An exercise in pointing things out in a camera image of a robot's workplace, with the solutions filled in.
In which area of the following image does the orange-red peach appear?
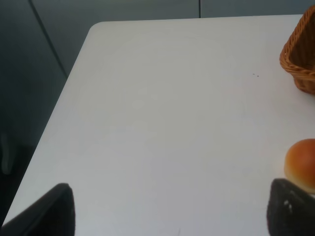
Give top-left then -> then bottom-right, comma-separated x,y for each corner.
284,139 -> 315,195

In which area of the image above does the orange wicker basket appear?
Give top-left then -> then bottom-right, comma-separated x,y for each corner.
280,6 -> 315,95

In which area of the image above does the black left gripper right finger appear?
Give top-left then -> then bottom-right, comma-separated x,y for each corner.
266,178 -> 315,236

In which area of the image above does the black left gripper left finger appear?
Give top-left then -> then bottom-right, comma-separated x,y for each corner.
0,183 -> 75,236

